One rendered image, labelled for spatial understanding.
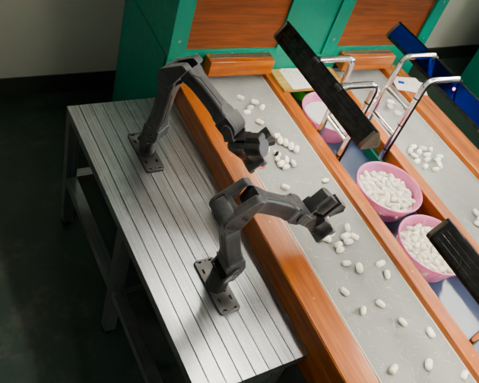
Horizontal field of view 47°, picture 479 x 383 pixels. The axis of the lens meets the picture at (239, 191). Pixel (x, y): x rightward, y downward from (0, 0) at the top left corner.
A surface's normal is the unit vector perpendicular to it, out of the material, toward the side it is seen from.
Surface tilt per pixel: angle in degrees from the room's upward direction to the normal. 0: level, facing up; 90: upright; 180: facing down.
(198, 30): 90
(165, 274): 0
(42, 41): 90
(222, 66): 90
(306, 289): 0
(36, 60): 90
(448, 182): 0
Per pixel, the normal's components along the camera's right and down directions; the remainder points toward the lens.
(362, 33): 0.40, 0.73
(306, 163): 0.26, -0.67
